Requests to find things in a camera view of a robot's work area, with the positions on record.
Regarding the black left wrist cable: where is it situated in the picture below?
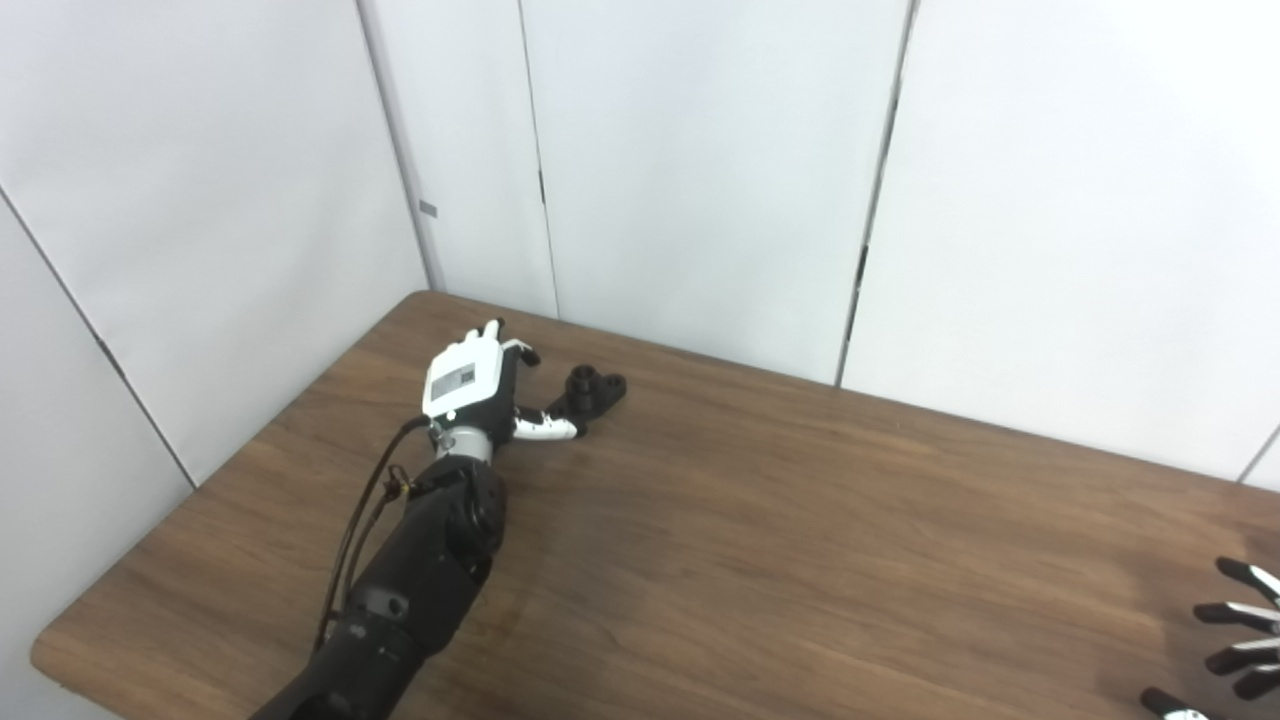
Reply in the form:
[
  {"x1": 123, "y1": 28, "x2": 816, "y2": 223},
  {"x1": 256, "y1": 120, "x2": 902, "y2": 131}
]
[{"x1": 312, "y1": 416, "x2": 433, "y2": 656}]

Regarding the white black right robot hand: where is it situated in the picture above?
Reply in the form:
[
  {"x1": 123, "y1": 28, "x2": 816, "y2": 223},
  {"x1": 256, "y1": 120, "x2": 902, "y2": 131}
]
[{"x1": 1140, "y1": 556, "x2": 1280, "y2": 720}]

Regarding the black flanged holder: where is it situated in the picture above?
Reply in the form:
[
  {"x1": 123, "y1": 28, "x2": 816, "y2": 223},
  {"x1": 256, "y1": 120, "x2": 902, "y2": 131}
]
[{"x1": 545, "y1": 365, "x2": 629, "y2": 438}]

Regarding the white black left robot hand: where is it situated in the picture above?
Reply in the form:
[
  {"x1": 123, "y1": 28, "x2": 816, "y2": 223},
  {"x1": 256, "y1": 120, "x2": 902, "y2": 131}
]
[{"x1": 421, "y1": 318, "x2": 589, "y2": 447}]

